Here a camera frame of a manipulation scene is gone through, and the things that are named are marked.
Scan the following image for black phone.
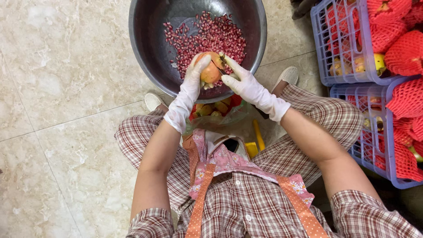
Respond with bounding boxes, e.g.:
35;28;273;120
224;138;240;153

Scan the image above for pink floral apron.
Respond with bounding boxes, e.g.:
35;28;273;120
181;128;330;238

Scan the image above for heap of red-netted pomegranates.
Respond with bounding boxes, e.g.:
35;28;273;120
325;0;423;77
345;78;423;182

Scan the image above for purple plastic crate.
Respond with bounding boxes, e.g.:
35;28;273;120
329;75;423;190
310;0;423;87

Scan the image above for person's right hand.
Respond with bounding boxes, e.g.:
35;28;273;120
219;52;275;112

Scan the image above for orange pomegranate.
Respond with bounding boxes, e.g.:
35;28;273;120
195;51;227;85

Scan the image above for yellow plastic tool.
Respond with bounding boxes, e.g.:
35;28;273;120
244;119;266;159

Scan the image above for plaid trousers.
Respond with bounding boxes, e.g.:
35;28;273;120
114;84;364;217

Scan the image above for dark grey object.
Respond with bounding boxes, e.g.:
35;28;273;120
290;0;320;20

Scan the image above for person's white left shoe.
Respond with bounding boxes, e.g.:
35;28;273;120
144;93;169;113

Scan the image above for person's left hand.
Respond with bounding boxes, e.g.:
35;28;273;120
177;54;213;108

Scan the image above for clear plastic bag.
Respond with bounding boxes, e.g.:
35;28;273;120
183;94;263;137

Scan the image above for person's white shoe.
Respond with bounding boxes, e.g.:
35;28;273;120
144;93;169;113
271;66;299;94

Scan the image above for heap of red pomegranate seeds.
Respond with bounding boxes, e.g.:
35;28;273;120
163;11;248;88

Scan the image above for plaid shirt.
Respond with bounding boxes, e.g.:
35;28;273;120
126;171;423;238

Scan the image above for large steel bowl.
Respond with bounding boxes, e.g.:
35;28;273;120
128;0;267;104

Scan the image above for person's white right shoe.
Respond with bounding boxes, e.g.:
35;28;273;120
271;66;299;94

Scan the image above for heap of pomegranate peels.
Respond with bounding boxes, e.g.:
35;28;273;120
189;94;244;121

